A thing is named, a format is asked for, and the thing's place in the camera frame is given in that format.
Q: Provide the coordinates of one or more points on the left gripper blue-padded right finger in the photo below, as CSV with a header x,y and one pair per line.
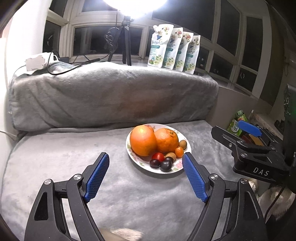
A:
x,y
244,219

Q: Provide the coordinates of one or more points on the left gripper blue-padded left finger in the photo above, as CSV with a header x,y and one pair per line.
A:
x,y
47,219

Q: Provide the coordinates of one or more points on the brown longan fruit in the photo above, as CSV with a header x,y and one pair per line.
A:
x,y
172,155
183,144

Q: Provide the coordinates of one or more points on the small orange kumquat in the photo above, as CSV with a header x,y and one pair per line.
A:
x,y
179,152

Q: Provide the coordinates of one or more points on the dark plum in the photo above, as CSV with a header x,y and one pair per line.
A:
x,y
169,159
166,166
154,163

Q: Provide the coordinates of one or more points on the red cherry tomato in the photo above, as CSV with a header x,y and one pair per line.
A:
x,y
158,156

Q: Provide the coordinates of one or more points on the large smooth orange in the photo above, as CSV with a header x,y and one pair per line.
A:
x,y
143,141

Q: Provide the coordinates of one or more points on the right hand in white glove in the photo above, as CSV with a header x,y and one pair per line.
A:
x,y
281,206

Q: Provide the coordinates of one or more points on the brown box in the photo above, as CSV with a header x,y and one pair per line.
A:
x,y
250,139

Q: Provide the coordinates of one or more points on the green drink carton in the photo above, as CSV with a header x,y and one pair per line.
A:
x,y
233,126

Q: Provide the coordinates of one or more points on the grey sofa seat cushion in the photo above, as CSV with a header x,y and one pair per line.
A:
x,y
161,207

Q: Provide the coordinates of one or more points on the rough orange with dark spot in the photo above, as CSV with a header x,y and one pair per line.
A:
x,y
167,140

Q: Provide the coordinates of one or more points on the white detergent refill pouch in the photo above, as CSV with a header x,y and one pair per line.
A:
x,y
182,51
159,41
172,48
192,55

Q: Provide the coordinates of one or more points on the grey sofa back cushion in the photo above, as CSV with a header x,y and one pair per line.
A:
x,y
107,95

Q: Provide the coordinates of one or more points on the white power adapter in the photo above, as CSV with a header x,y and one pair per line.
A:
x,y
40,61

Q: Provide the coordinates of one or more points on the black light tripod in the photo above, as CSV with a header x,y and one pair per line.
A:
x,y
120,37

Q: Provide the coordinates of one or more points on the bright ring light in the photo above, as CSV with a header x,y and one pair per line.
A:
x,y
136,9

